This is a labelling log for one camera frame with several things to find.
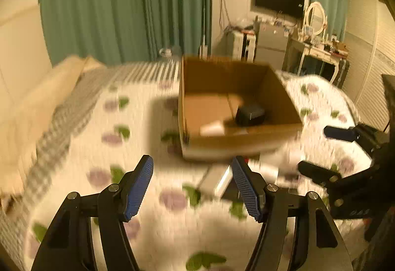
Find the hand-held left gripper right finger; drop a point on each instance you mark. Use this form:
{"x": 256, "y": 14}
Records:
{"x": 247, "y": 191}

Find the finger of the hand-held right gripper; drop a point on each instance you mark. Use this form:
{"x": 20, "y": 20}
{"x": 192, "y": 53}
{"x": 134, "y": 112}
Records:
{"x": 339, "y": 133}
{"x": 314, "y": 170}

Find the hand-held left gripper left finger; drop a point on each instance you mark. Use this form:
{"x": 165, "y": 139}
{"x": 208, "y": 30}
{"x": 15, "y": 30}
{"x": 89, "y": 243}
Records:
{"x": 140, "y": 187}

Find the brown cardboard box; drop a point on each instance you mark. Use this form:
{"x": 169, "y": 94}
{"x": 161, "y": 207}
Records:
{"x": 216, "y": 107}

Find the floral white blanket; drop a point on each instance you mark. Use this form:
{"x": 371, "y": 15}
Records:
{"x": 172, "y": 197}

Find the grey flat box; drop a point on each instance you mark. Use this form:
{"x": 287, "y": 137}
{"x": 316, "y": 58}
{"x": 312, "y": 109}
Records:
{"x": 209, "y": 180}

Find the black suitcase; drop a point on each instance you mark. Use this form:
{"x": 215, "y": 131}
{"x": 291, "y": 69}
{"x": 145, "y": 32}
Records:
{"x": 344, "y": 72}

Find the small white box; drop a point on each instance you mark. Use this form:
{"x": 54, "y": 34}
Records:
{"x": 213, "y": 128}

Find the black rounded object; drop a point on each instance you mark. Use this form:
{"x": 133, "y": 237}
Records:
{"x": 250, "y": 115}

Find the white vanity table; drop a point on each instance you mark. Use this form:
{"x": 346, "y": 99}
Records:
{"x": 314, "y": 53}

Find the white wardrobe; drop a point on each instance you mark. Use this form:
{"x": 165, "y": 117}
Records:
{"x": 370, "y": 52}

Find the grey striped bed sheet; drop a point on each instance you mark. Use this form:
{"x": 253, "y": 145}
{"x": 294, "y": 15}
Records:
{"x": 61, "y": 117}

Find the grey small fridge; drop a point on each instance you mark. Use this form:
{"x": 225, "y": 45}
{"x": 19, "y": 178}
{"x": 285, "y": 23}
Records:
{"x": 271, "y": 43}

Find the white oval vanity mirror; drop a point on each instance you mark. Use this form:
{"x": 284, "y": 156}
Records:
{"x": 315, "y": 18}

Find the white drawer cabinet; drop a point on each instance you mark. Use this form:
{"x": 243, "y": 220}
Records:
{"x": 243, "y": 44}

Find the beige pillow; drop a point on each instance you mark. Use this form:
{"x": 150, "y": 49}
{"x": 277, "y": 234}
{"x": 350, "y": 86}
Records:
{"x": 34, "y": 104}

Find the wide green curtain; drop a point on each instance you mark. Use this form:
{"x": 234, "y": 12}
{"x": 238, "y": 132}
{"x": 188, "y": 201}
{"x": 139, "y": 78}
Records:
{"x": 123, "y": 2}

